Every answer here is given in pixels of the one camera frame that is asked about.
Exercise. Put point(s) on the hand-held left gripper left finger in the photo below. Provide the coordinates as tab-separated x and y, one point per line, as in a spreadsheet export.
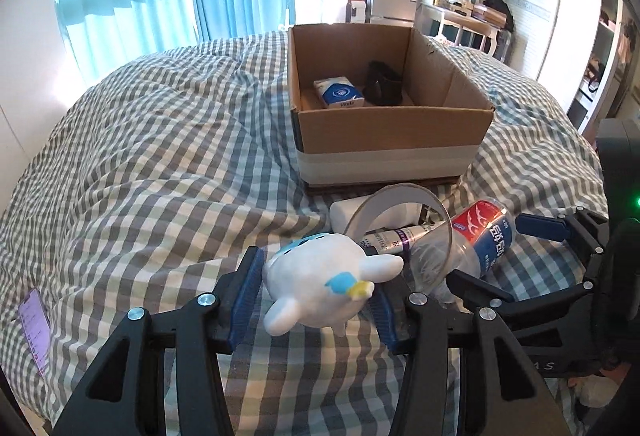
245	301

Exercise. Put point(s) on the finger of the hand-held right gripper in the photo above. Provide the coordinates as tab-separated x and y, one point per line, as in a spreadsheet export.
542	227
480	285

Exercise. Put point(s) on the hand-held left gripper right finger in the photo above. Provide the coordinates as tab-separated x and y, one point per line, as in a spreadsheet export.
385	321

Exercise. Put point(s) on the plastic bottle red blue label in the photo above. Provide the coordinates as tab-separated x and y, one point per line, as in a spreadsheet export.
487	236

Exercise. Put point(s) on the clear plastic cup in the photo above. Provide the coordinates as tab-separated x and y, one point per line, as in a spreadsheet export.
435	261

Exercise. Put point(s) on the white plush toy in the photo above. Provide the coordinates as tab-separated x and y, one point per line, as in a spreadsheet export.
310	286

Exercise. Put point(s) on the white purple tube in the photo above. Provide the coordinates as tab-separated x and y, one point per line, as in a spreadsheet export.
390	238

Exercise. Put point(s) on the small white box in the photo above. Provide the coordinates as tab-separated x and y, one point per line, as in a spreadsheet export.
350	213

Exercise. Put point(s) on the cardboard box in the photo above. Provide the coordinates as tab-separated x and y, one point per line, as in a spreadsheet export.
390	136

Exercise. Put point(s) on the checked blanket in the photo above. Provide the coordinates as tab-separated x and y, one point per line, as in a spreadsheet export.
175	166

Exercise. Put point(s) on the hanging clothes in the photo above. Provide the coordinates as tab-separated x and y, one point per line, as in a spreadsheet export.
627	39

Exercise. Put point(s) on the white sliding wardrobe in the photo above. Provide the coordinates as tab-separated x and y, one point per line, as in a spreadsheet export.
545	16

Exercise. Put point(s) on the smartphone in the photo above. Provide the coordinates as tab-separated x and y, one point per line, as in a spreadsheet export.
34	331

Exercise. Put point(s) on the black pouch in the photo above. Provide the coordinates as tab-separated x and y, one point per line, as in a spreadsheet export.
382	84

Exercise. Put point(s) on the black bag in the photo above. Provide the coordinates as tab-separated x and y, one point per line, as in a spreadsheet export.
500	11

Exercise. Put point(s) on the white dressing table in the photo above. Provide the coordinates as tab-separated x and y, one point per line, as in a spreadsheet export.
450	19

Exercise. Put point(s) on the blue white tissue pack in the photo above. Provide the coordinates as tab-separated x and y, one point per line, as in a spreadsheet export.
340	92

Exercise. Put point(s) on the silver mini fridge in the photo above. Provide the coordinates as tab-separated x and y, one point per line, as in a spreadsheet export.
392	4

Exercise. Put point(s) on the white foam box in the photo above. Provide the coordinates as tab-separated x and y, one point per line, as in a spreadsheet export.
334	9

